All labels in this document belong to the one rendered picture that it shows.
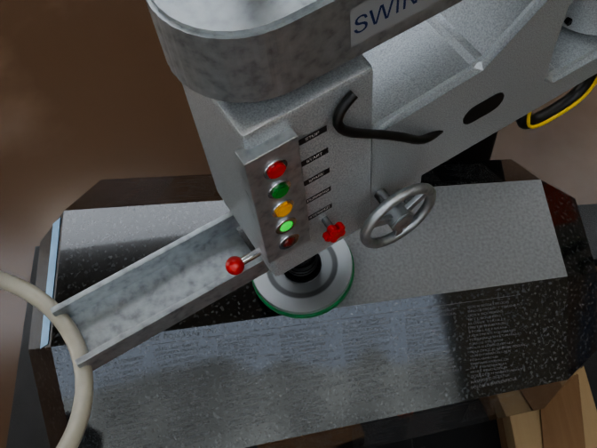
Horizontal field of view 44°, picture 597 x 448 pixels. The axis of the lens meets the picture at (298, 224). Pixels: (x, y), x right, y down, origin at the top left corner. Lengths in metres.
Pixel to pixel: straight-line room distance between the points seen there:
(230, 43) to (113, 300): 0.67
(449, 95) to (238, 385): 0.81
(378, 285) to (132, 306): 0.54
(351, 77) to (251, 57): 0.17
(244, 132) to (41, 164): 2.12
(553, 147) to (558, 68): 1.47
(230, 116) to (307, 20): 0.17
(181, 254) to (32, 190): 1.62
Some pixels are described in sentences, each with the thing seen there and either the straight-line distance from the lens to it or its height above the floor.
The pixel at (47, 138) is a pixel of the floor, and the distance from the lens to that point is 3.05.
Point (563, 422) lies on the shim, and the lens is 2.18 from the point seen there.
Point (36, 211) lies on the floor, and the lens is 2.87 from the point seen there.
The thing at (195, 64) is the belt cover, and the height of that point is 1.64.
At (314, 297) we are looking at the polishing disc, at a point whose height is 0.88.
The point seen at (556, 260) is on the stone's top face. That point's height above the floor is 0.82.
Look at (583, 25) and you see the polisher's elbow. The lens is 1.42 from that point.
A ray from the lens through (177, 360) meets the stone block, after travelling 1.62.
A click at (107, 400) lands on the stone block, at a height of 0.72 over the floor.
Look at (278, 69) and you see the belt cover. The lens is 0.85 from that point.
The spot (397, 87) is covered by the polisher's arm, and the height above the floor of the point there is 1.39.
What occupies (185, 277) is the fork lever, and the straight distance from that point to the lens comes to 1.35.
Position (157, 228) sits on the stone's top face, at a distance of 1.71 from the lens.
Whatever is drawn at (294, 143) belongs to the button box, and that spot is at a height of 1.50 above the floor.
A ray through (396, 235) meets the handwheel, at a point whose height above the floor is 1.14.
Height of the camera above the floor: 2.27
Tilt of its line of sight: 61 degrees down
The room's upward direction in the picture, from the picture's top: 9 degrees counter-clockwise
